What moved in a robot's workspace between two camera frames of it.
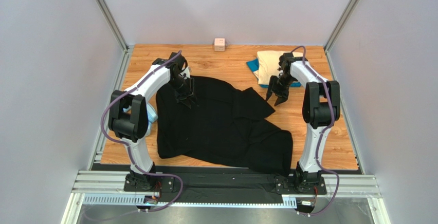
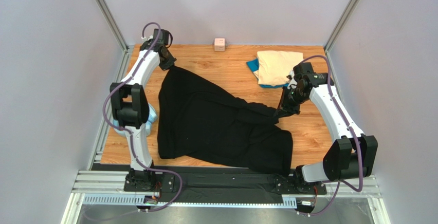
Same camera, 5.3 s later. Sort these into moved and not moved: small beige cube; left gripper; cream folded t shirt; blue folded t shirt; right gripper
Moved: right gripper; left gripper
Not moved: blue folded t shirt; small beige cube; cream folded t shirt
